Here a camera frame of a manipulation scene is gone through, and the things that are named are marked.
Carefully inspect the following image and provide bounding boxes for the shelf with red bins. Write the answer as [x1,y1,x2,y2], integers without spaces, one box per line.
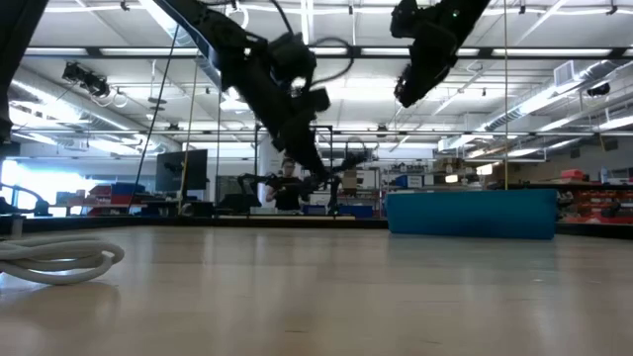
[556,167,633,224]

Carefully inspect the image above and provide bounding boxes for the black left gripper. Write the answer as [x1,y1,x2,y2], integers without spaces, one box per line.
[255,87,331,182]

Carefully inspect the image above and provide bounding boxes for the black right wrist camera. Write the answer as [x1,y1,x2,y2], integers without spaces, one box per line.
[389,0,424,40]

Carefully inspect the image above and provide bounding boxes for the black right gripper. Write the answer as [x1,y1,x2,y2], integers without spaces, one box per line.
[394,18,460,109]

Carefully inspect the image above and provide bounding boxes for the person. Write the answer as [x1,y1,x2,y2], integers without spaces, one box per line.
[264,156,311,215]

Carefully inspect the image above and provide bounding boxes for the cardboard box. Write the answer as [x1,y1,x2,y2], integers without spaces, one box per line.
[340,169,360,192]

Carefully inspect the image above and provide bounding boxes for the black monitor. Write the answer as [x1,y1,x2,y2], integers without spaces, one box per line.
[154,148,210,193]

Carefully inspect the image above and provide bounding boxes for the black hanging cable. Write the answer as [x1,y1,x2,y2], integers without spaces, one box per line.
[127,24,181,215]

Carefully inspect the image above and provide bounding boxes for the white USB-C cable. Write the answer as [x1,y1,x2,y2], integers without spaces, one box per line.
[0,234,126,287]

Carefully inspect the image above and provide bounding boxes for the blue plastic bin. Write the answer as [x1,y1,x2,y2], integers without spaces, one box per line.
[384,188,559,241]

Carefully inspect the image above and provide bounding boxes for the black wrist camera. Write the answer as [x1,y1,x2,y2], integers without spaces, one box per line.
[309,86,331,115]
[389,0,424,40]

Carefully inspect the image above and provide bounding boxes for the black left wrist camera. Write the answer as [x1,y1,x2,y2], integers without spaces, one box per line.
[309,86,331,115]

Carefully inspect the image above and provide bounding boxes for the red and blue storage bins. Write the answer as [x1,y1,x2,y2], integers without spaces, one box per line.
[53,181,148,218]

